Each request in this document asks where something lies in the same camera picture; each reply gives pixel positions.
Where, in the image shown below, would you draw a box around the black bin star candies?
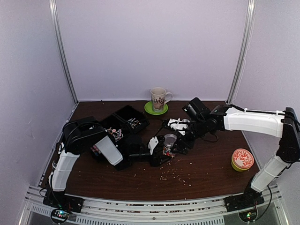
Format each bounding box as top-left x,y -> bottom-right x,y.
90,145 -> 103,162

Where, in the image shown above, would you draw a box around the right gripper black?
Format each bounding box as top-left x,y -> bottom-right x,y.
171,118 -> 208,155

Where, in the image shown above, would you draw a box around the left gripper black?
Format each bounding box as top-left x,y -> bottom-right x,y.
129,148 -> 172,167

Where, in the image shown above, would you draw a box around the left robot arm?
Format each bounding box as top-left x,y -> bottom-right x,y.
46,116 -> 172,208

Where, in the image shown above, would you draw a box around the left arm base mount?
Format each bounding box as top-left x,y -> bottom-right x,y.
43,191 -> 84,213

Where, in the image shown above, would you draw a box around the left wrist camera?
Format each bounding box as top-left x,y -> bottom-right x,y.
147,135 -> 165,155

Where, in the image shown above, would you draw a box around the green saucer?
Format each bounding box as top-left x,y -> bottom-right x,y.
144,101 -> 168,116

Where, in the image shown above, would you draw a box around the aluminium front rail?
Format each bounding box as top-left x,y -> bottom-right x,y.
16,185 -> 292,225

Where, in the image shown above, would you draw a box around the ceramic mug coral pattern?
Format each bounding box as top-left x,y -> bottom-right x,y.
150,87 -> 173,112

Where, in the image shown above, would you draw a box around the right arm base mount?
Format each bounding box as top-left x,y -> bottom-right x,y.
224,193 -> 265,212

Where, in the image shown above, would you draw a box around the right aluminium corner post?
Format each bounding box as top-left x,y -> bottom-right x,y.
226,0 -> 257,104

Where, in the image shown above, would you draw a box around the clear jar lid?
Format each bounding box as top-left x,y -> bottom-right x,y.
164,134 -> 177,145

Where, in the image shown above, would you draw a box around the black bin small lollipops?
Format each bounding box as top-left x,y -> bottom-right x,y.
113,105 -> 150,134

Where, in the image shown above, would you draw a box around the clear plastic jar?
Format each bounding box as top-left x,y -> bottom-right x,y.
163,143 -> 176,158

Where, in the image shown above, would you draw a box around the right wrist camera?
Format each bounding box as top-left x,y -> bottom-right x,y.
163,118 -> 191,136

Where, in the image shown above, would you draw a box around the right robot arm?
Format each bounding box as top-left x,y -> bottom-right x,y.
167,97 -> 300,207

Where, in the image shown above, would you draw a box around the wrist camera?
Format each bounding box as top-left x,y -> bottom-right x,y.
163,118 -> 191,136
147,135 -> 165,155

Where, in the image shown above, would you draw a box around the aluminium corner post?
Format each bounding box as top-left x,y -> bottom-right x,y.
226,0 -> 257,104
49,0 -> 79,105

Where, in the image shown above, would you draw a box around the left aluminium corner post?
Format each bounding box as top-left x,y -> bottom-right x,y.
49,0 -> 79,105

